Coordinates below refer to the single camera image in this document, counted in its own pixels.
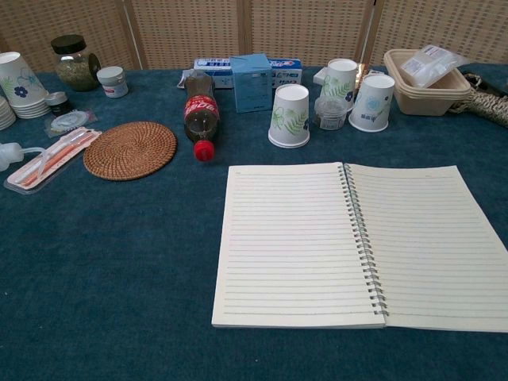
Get cream lined spiral notebook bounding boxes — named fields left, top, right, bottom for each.
left=211, top=160, right=508, bottom=333

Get paper cup with green fern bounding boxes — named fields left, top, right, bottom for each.
left=320, top=58, right=359, bottom=112
left=267, top=83, right=311, bottom=149

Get cola bottle with red cap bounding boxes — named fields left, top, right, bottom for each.
left=183, top=69, right=221, bottom=163

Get small clear plastic tub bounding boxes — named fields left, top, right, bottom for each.
left=314, top=96, right=347, bottom=132

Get light blue carton box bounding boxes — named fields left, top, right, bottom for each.
left=229, top=54, right=273, bottom=115

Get white blue toothpaste box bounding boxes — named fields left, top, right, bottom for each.
left=193, top=56, right=305, bottom=89

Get round woven rattan coaster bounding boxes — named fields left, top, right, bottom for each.
left=83, top=121, right=179, bottom=183

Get paper cup with blue print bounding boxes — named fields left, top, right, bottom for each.
left=348, top=74, right=396, bottom=133

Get teal blue table cloth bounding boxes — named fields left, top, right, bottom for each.
left=0, top=64, right=508, bottom=381

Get wooden woven folding screen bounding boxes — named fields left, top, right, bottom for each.
left=0, top=0, right=508, bottom=75

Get small white labelled jar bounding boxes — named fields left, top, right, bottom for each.
left=96, top=66, right=129, bottom=99

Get stacked beige pulp trays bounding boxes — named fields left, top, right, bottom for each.
left=383, top=48, right=472, bottom=117

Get small clear plastic packet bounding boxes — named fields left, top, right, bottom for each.
left=44, top=110, right=98, bottom=139

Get pink toothbrush blister pack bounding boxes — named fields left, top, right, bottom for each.
left=3, top=125, right=103, bottom=195

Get small black-lidded jar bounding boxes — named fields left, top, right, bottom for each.
left=44, top=90, right=73, bottom=117

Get clear plastic bag with label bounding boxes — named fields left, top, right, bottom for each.
left=399, top=44, right=470, bottom=87

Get glass herb jar black lid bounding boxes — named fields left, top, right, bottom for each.
left=50, top=34, right=100, bottom=93

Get stack of white saucers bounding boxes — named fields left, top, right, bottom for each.
left=0, top=96, right=17, bottom=131
left=14, top=91, right=52, bottom=120

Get white squeeze bottle with tube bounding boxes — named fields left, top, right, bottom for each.
left=0, top=141, right=48, bottom=172

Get paper cup with blue flower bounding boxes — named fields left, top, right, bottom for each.
left=0, top=51, right=49, bottom=109

